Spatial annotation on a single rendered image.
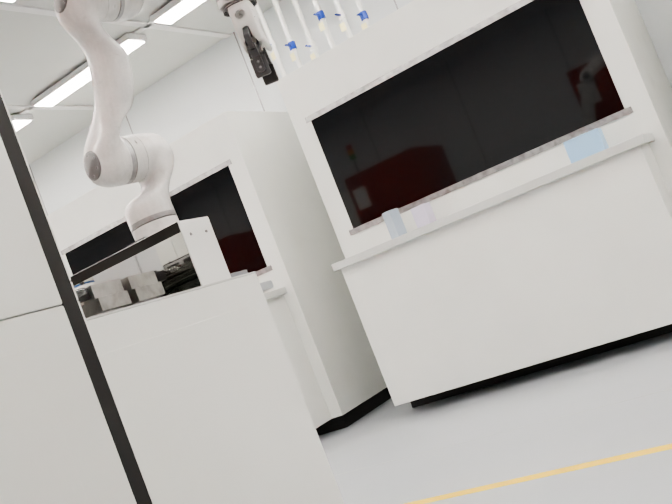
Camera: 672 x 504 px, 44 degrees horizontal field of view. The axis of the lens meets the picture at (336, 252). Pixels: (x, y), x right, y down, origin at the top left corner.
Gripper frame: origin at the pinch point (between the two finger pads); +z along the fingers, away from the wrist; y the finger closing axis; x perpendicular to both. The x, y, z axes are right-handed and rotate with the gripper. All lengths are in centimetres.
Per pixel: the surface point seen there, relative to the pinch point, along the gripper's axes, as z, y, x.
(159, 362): 46, -44, 29
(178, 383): 50, -42, 28
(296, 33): -107, 396, 13
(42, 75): -134, 349, 173
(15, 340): 35, -87, 27
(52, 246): 26, -78, 23
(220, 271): 34.8, -12.3, 21.6
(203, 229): 25.8, -12.0, 21.7
